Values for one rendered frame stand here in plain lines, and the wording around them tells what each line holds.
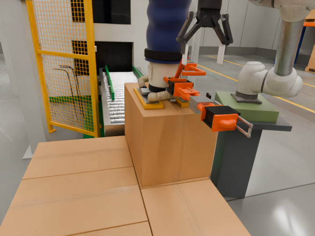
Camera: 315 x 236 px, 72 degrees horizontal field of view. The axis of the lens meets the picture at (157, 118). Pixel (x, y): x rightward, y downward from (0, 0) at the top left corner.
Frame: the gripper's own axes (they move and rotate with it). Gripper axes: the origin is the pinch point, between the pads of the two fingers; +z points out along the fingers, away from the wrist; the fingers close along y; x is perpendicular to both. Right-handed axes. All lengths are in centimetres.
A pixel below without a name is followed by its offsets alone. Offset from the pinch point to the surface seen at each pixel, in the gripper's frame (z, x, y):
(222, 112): 11.0, 20.6, 1.9
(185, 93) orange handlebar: 12.9, -3.6, 3.7
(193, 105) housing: 14.0, 6.1, 4.2
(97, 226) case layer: 67, 3, 40
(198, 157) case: 53, -17, -13
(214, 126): 14.3, 22.6, 4.9
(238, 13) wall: -77, -995, -650
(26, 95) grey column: 56, -148, 103
